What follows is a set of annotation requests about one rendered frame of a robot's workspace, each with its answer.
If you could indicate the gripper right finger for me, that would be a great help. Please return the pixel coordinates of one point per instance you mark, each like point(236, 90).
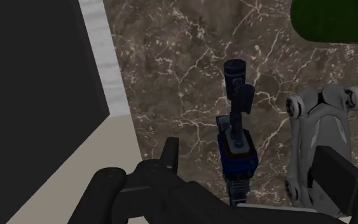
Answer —
point(336, 176)

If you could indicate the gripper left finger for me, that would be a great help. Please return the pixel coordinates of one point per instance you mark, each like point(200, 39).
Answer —
point(154, 178)

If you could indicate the grey toy car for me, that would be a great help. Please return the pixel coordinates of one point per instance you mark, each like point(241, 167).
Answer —
point(321, 133)

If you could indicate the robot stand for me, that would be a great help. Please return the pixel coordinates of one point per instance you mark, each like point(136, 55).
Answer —
point(26, 93)

